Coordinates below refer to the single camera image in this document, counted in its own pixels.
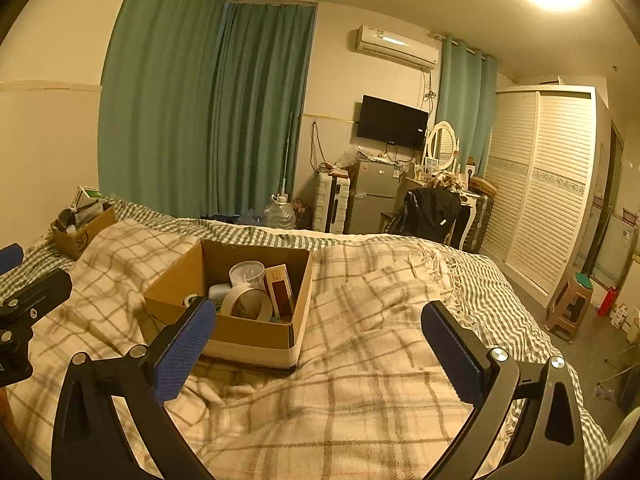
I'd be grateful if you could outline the white dressing table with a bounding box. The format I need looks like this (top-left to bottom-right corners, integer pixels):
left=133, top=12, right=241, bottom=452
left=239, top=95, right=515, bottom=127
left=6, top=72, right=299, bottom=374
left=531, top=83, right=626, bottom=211
left=405, top=175, right=478, bottom=251

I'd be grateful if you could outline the brown plastic stool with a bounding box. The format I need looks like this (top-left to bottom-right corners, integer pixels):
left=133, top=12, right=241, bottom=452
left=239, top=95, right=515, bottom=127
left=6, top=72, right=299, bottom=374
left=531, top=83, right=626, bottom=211
left=545, top=272, right=595, bottom=343

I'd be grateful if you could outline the green white carton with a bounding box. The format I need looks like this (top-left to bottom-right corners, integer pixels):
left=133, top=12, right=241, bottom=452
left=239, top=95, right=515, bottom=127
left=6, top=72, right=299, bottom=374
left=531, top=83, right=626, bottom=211
left=75, top=186, right=106, bottom=208

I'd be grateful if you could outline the white ribbed suitcase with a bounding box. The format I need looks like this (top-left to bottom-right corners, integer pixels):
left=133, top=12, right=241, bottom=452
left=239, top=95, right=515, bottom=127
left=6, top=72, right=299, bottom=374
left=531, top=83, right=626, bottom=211
left=313, top=172, right=351, bottom=233

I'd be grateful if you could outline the white louvred wardrobe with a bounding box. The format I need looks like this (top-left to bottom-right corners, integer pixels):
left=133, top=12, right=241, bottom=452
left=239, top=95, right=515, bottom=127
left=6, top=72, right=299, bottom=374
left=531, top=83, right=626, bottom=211
left=477, top=85, right=611, bottom=296

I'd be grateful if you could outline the clear water jug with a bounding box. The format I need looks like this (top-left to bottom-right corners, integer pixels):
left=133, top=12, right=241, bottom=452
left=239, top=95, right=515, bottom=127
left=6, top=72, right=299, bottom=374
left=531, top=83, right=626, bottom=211
left=262, top=194, right=297, bottom=231

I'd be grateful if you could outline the white oval mirror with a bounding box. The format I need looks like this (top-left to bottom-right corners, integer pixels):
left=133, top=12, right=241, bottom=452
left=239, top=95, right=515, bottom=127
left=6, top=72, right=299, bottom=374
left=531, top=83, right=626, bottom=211
left=425, top=121, right=460, bottom=166

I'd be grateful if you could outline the white appliance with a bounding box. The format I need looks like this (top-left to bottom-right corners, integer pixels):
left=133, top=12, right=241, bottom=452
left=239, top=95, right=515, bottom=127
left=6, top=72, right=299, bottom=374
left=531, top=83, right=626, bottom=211
left=592, top=222, right=638, bottom=281

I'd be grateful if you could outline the black jacket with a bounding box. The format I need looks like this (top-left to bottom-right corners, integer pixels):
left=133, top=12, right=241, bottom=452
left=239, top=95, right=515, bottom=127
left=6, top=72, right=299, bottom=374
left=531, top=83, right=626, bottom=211
left=387, top=187, right=463, bottom=246

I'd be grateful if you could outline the white cloth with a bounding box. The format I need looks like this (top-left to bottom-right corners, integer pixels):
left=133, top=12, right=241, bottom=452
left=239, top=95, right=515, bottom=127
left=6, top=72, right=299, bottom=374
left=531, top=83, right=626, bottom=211
left=607, top=407, right=640, bottom=461

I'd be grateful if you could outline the narrow green curtain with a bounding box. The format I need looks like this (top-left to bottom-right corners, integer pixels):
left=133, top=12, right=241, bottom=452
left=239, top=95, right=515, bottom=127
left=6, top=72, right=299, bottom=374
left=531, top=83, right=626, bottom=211
left=435, top=35, right=498, bottom=173

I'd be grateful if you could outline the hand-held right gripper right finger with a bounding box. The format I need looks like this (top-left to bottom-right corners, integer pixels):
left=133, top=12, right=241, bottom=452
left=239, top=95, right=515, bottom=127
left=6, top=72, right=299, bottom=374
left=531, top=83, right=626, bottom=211
left=421, top=300, right=586, bottom=480

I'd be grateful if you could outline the clear plastic jar red label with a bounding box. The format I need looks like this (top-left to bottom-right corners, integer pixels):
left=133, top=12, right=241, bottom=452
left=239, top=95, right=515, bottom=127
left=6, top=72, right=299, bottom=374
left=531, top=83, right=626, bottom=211
left=229, top=261, right=266, bottom=291

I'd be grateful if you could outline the grey small fridge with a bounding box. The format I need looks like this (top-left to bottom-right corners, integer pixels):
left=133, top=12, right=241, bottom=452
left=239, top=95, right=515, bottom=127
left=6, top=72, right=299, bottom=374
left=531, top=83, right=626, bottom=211
left=345, top=157, right=403, bottom=235

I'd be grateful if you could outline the red matchbox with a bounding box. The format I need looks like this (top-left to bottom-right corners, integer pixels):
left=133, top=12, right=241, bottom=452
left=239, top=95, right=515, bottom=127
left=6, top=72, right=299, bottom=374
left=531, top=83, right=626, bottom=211
left=263, top=264, right=296, bottom=318

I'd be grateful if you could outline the brown suitcase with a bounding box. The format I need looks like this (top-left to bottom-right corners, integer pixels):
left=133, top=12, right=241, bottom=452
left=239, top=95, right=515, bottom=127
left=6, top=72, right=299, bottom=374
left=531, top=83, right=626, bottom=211
left=462, top=177, right=496, bottom=253

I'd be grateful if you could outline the white air conditioner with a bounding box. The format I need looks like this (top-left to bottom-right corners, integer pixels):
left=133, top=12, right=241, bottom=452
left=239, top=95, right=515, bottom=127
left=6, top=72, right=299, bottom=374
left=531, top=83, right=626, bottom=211
left=355, top=24, right=440, bottom=71

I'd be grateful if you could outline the wide green curtain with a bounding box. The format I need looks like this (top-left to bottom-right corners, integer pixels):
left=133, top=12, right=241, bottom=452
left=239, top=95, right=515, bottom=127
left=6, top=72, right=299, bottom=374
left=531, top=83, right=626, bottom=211
left=97, top=0, right=228, bottom=218

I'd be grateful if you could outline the black wall television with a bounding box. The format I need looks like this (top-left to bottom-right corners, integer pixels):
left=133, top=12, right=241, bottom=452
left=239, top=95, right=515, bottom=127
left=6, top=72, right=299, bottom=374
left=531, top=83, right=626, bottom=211
left=356, top=95, right=430, bottom=151

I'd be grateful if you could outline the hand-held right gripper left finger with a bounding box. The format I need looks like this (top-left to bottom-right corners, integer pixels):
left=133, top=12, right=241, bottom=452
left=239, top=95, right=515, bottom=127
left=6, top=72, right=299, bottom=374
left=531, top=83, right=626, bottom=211
left=50, top=296, right=218, bottom=480

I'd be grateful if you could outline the beige tape roll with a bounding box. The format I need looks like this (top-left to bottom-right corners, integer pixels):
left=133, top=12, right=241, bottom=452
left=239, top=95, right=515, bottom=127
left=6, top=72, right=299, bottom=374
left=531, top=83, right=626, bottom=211
left=220, top=282, right=273, bottom=321

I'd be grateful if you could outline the large cardboard box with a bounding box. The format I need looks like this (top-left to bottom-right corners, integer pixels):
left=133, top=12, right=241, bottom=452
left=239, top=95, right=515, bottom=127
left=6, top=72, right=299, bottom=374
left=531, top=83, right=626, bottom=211
left=143, top=239, right=313, bottom=372

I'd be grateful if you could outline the small cardboard box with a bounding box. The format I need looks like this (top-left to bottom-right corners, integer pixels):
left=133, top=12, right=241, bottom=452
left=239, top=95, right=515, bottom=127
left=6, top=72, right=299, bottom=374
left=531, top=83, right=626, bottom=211
left=51, top=203, right=118, bottom=261

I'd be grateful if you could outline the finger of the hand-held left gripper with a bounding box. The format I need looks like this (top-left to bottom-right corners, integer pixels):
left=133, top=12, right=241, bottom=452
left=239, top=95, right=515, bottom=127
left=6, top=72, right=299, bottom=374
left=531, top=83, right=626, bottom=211
left=0, top=268, right=73, bottom=328
left=0, top=243, right=24, bottom=273

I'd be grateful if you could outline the patterned bag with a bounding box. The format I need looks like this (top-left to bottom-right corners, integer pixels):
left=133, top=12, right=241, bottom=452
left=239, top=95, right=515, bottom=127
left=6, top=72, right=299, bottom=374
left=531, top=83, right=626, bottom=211
left=292, top=200, right=313, bottom=231

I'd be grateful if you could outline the green checked bed sheet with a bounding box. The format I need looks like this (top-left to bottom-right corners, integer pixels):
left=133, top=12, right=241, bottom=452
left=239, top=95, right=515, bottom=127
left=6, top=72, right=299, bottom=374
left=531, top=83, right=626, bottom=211
left=0, top=195, right=611, bottom=480

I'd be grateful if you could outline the red fire extinguisher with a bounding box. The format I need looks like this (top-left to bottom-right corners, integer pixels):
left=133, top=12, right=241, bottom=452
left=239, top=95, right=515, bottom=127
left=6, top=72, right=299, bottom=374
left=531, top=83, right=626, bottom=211
left=598, top=286, right=618, bottom=317

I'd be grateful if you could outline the blond fluffy item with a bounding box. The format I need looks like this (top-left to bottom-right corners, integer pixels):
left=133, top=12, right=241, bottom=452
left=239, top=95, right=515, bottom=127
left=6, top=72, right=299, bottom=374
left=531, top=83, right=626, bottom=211
left=432, top=172, right=466, bottom=193

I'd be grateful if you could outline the white pole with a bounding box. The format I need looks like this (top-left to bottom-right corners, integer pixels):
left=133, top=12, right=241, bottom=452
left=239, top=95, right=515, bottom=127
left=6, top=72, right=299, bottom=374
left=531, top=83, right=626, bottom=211
left=280, top=110, right=296, bottom=196

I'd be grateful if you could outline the beige plaid blanket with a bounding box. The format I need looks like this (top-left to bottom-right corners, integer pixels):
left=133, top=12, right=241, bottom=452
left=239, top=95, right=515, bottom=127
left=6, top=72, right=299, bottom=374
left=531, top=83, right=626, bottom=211
left=0, top=217, right=483, bottom=480

